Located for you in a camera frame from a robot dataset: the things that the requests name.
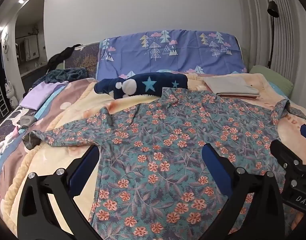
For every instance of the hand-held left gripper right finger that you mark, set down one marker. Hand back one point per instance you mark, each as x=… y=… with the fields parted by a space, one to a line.
x=215 y=170

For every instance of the light blue quilt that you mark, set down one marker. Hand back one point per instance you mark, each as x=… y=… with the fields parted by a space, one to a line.
x=280 y=91

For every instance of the teal floral shirt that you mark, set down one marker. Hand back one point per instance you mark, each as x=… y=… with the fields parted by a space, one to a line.
x=168 y=155

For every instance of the dark printed headboard cover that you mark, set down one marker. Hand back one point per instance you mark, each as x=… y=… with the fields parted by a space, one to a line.
x=85 y=57

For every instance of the dark teal fuzzy blanket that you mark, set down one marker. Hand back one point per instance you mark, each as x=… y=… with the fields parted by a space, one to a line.
x=68 y=73

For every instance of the folded lilac cloth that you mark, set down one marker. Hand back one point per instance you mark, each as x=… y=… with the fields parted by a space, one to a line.
x=40 y=95

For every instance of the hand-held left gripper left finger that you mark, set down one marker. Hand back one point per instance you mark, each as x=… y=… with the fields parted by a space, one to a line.
x=83 y=172

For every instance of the folded beige garment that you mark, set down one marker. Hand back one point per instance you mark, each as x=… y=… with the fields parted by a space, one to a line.
x=230 y=85

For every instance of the blue tree-print pillow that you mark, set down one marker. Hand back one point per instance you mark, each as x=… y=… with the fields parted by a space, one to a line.
x=180 y=52

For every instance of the pastel striped bed sheet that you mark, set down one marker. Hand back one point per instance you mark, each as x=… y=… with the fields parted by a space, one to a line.
x=60 y=97

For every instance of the navy star fleece garment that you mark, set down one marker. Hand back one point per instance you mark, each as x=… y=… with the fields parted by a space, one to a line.
x=163 y=82

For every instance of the folded pink garment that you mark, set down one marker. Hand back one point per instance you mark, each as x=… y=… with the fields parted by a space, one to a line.
x=243 y=97

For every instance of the green pillow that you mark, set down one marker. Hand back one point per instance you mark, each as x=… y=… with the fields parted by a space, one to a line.
x=273 y=80

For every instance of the black garment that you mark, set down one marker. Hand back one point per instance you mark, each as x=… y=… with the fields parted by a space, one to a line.
x=60 y=56

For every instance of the white curtain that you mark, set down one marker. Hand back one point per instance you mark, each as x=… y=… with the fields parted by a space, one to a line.
x=293 y=42

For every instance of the recessed ceiling light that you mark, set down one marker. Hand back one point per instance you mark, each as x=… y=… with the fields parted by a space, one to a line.
x=21 y=1

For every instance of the cream printed fleece blanket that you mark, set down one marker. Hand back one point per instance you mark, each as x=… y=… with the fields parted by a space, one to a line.
x=75 y=110

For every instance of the white cat figure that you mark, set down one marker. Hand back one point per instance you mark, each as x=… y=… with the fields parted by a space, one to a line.
x=10 y=92

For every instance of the black floor lamp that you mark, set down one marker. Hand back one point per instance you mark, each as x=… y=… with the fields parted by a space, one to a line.
x=272 y=8

